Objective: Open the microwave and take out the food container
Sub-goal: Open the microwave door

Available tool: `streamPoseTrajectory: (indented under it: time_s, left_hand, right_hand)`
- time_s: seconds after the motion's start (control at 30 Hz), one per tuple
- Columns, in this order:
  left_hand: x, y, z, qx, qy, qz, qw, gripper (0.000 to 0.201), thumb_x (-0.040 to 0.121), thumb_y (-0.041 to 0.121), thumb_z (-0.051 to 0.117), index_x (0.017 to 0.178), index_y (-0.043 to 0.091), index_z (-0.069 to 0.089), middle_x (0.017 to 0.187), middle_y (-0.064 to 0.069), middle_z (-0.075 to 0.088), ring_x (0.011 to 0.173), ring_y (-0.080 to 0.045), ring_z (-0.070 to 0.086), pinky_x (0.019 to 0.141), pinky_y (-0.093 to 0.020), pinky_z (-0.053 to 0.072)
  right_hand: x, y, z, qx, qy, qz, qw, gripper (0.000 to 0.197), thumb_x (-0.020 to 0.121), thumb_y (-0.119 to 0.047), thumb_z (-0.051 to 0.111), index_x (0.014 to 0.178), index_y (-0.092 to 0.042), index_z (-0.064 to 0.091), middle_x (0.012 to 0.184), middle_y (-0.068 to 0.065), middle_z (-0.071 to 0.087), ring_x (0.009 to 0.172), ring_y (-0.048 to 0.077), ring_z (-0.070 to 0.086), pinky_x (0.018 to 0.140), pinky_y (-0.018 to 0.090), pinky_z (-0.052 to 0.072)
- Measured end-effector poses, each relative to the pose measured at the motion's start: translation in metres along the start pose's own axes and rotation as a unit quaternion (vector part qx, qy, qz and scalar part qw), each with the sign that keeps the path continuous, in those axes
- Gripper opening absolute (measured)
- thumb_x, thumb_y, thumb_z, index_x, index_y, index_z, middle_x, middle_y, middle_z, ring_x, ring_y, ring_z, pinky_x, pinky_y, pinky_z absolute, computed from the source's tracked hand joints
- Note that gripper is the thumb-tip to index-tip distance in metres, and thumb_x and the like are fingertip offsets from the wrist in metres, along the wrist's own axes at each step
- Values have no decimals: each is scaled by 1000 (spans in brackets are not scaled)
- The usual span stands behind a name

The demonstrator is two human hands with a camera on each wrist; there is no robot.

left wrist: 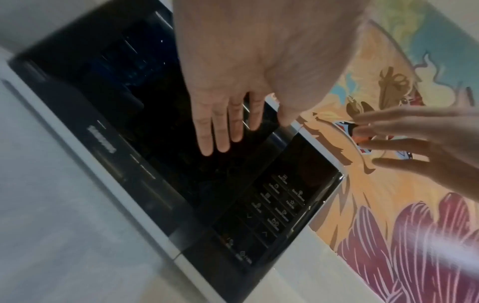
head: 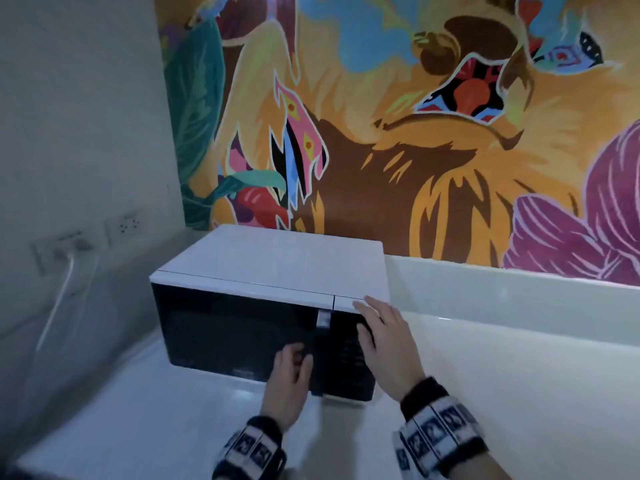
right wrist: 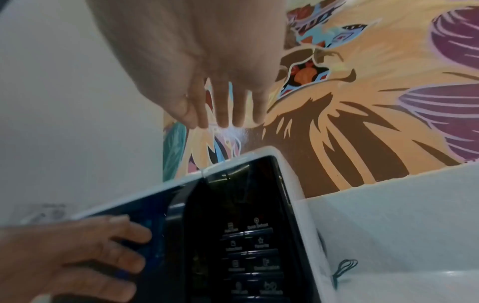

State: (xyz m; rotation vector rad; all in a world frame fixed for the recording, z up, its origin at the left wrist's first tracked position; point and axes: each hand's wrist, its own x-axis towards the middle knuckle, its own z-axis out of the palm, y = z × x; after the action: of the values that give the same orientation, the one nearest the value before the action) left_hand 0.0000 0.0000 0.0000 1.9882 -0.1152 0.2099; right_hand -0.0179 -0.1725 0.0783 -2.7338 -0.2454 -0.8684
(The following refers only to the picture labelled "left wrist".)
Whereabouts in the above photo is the person's right hand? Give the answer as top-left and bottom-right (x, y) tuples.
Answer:
(352, 105), (479, 205)

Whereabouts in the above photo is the person's left hand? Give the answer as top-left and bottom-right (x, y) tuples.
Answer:
(171, 0), (372, 157)

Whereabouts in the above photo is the black glass front microwave oven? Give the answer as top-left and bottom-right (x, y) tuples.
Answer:
(0, 0), (346, 303)

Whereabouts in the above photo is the colourful painted wall mural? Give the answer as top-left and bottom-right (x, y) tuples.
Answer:
(295, 0), (479, 303)

